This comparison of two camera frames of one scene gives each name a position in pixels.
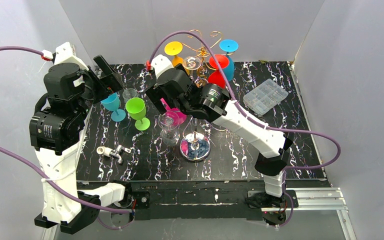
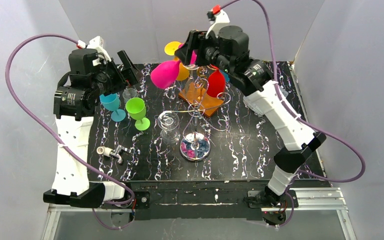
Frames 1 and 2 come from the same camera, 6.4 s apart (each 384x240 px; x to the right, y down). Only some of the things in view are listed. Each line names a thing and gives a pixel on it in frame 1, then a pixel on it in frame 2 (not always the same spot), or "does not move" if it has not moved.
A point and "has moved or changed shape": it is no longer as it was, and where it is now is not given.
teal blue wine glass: [112, 103] does not move
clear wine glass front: [170, 134] does not move
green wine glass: [136, 108] does not move
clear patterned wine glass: [128, 94] does not move
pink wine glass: [174, 116] has moved or changed shape
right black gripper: [158, 96] → [196, 48]
